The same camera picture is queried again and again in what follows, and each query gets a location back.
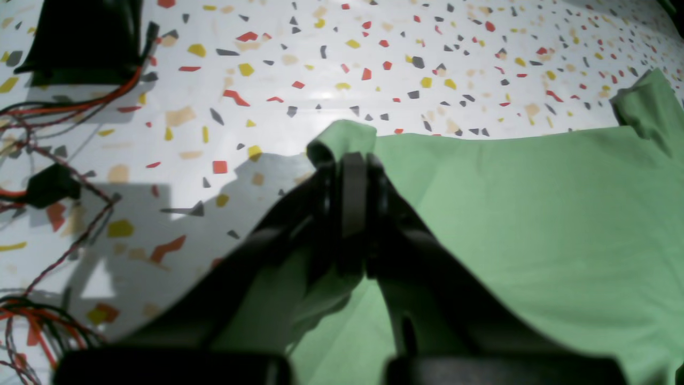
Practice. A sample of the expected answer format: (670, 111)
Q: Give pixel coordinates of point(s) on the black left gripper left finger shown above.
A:
(248, 302)

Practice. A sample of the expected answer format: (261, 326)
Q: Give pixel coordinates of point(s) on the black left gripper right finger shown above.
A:
(436, 306)

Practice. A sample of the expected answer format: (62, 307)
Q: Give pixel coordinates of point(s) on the light green T-shirt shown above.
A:
(579, 234)

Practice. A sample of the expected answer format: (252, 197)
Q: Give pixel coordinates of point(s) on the black curved shell right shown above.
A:
(88, 42)

